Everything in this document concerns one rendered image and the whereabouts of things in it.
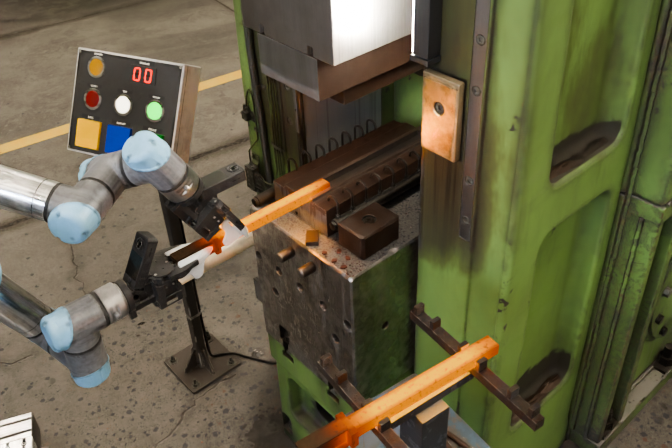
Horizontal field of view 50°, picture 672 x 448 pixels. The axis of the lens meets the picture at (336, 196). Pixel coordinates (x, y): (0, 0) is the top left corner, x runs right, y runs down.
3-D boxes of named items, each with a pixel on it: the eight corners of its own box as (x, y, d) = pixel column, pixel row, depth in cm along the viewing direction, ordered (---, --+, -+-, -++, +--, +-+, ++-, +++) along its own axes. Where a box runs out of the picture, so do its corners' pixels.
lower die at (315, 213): (327, 237, 167) (325, 208, 162) (275, 201, 179) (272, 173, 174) (447, 167, 189) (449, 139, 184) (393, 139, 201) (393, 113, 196)
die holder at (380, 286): (355, 411, 181) (350, 279, 155) (265, 331, 204) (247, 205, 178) (495, 303, 210) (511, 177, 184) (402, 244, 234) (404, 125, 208)
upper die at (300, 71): (319, 102, 146) (316, 59, 141) (261, 72, 159) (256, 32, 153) (455, 41, 168) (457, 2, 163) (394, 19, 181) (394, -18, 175)
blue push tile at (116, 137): (126, 156, 188) (130, 128, 186) (103, 152, 190) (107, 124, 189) (131, 156, 189) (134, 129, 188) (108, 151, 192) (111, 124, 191)
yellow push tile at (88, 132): (96, 150, 191) (99, 122, 190) (74, 145, 194) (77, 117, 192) (100, 150, 193) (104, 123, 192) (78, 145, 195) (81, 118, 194)
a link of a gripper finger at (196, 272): (214, 263, 155) (176, 282, 151) (210, 242, 152) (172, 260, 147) (221, 270, 153) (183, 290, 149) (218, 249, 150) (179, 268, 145)
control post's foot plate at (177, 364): (193, 397, 245) (189, 380, 239) (160, 361, 258) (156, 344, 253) (245, 364, 256) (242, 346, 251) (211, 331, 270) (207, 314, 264)
